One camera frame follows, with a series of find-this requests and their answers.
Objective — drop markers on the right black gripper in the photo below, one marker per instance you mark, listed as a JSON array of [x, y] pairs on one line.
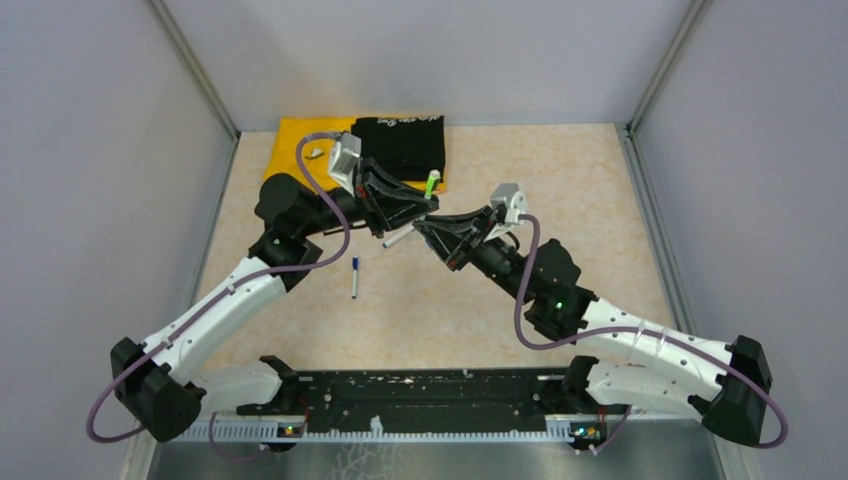
[[473, 227]]

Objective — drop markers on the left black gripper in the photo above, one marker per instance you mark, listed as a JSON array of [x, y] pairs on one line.
[[369, 207]]

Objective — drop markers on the green black pen cap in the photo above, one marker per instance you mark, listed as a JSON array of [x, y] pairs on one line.
[[434, 178]]

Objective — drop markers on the white blue-ended marker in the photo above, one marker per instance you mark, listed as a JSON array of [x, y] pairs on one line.
[[355, 277]]

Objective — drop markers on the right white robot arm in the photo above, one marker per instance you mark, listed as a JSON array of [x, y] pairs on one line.
[[723, 385]]

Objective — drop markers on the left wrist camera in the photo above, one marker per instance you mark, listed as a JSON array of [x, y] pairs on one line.
[[343, 160]]

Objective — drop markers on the black folded shirt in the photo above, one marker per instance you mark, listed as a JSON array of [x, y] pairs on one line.
[[407, 148]]

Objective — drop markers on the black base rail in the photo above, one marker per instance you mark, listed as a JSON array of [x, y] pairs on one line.
[[440, 405]]

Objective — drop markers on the yellow folded shirt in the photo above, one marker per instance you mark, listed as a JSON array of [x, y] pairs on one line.
[[315, 154]]

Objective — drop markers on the large white blue marker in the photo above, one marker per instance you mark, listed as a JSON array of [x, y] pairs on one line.
[[396, 238]]

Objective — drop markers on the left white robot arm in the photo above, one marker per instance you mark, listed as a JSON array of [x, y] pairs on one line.
[[159, 379]]

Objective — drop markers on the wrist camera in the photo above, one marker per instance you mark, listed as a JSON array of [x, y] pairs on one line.
[[508, 202], [343, 160]]

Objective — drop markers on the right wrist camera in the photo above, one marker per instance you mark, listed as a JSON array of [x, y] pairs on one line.
[[508, 202]]

